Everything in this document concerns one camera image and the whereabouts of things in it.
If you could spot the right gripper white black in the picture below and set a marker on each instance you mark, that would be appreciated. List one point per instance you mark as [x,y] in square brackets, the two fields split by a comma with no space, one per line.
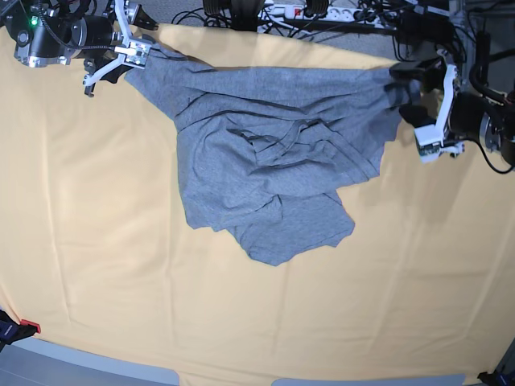
[120,22]

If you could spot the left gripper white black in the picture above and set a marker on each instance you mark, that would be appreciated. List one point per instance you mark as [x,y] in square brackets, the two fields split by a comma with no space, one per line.
[425,71]

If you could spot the grey t-shirt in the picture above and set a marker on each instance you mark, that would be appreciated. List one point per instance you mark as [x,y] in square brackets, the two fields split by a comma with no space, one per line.
[262,152]

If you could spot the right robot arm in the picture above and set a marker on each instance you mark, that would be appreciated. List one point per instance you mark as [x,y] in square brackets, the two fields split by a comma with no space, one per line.
[57,32]

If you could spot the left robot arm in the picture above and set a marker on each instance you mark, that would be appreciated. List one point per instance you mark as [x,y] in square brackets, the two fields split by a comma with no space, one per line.
[483,116]

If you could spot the black power adapter box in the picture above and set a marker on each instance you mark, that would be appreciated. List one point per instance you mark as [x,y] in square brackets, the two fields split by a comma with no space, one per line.
[427,27]

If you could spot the white power strip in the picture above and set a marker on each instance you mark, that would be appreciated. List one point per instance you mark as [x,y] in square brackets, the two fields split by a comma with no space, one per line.
[296,15]

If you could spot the yellow table cloth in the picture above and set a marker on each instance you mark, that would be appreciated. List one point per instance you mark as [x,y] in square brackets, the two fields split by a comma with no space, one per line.
[95,249]

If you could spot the black clamp right corner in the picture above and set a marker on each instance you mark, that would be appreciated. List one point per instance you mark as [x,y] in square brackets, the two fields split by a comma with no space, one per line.
[496,379]

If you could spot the red black clamp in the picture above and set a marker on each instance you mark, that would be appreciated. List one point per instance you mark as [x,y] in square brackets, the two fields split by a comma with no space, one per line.
[12,331]

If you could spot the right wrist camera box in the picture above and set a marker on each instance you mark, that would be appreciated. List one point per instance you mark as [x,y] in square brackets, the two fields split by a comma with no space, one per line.
[135,55]

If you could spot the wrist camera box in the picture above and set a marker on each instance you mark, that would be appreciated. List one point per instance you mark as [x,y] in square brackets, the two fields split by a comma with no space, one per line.
[430,143]
[135,55]

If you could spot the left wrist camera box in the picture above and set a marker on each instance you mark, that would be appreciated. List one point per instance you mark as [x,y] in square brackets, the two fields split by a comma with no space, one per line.
[430,143]

